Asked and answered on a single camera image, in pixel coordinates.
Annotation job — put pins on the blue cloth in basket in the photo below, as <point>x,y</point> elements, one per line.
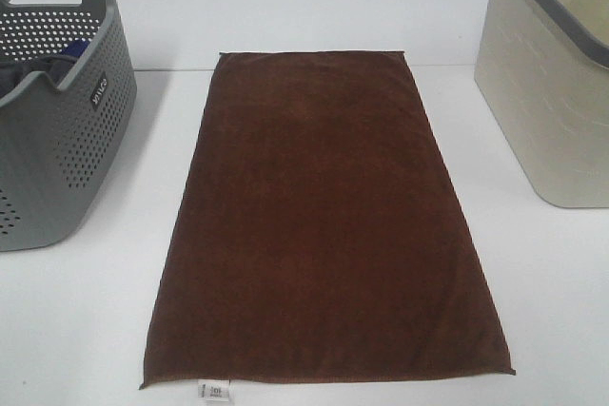
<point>75,48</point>

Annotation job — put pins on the grey perforated laundry basket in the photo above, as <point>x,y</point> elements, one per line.
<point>58,141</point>

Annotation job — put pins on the grey cloth in basket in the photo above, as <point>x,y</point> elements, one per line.
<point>56,66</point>

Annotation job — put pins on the beige bin with grey rim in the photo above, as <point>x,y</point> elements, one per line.
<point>542,68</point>

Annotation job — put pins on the brown towel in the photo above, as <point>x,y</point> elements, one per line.
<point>319,237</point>

